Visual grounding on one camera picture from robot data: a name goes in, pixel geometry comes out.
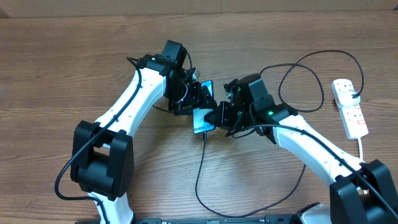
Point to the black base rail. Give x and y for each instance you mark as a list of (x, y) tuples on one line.
[(267, 219)]

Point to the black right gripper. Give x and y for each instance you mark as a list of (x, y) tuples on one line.
[(222, 111)]

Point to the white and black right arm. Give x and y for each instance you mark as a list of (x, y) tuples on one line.
[(360, 192)]

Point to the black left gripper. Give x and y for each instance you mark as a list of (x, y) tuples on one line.
[(199, 96)]

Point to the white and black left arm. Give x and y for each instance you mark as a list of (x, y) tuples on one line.
[(102, 160)]

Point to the blue Galaxy smartphone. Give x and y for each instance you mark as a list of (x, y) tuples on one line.
[(199, 123)]

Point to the white charger plug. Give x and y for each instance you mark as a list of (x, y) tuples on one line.
[(346, 99)]

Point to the white power strip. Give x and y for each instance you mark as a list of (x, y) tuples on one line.
[(352, 118)]

